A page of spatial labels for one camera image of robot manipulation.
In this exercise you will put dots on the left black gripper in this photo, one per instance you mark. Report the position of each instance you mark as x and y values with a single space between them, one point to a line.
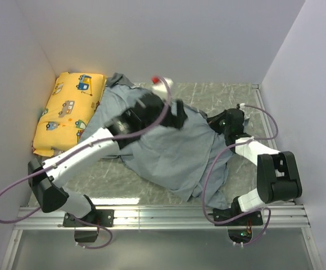
176 121

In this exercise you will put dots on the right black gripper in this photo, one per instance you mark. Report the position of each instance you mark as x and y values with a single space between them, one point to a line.
213 121

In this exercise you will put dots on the blue-grey pillowcase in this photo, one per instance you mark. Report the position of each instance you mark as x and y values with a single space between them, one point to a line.
187 162

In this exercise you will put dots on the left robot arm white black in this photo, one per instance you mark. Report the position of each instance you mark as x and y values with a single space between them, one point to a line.
48 178

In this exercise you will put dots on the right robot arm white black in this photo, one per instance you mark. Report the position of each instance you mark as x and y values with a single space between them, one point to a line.
278 178

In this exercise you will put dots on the yellow cartoon car pillow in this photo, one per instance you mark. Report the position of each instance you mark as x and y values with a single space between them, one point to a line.
74 100

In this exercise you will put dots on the right black controller box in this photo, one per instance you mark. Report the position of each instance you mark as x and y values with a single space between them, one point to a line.
240 236

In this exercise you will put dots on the black controller box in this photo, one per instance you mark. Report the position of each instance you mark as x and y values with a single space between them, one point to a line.
85 236
240 236

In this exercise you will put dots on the left black controller box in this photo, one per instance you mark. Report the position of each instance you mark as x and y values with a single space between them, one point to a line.
85 236

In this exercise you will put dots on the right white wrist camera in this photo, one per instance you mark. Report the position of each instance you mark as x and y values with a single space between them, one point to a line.
243 107

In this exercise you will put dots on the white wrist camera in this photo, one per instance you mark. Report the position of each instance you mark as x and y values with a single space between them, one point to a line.
243 107
159 87

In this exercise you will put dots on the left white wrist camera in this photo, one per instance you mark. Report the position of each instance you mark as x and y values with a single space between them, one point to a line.
159 87

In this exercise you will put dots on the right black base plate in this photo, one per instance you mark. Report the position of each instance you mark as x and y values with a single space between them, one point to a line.
251 219

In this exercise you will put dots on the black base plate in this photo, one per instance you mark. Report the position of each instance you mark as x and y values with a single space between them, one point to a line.
251 219
103 217

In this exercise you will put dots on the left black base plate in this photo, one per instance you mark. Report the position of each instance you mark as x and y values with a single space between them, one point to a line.
103 217

